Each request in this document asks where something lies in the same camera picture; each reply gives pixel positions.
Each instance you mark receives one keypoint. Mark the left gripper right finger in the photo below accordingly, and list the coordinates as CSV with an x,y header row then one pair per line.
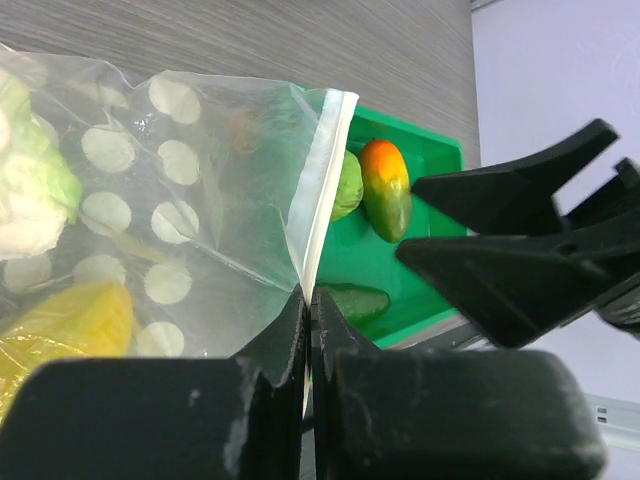
x,y
469,414

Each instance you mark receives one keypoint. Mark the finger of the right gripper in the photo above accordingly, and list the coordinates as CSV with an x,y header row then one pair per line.
x,y
515,289
516,197

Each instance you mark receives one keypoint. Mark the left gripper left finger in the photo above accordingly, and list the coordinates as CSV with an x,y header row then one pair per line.
x,y
161,418

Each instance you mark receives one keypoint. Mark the dark green fake cucumber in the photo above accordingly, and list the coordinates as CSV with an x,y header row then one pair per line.
x,y
360,305

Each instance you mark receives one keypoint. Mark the orange fake fruit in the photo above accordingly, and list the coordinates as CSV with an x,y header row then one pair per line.
x,y
387,190

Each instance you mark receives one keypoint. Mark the light green fake vegetable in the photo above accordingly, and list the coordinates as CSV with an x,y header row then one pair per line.
x,y
350,188

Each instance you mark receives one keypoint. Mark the yellow fake pepper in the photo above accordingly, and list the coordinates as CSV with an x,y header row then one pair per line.
x,y
93,319

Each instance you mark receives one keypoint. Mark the clear zip top bag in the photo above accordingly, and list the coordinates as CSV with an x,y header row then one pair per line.
x,y
208,197

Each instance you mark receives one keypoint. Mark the white fake cauliflower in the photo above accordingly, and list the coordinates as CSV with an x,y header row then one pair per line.
x,y
39,193

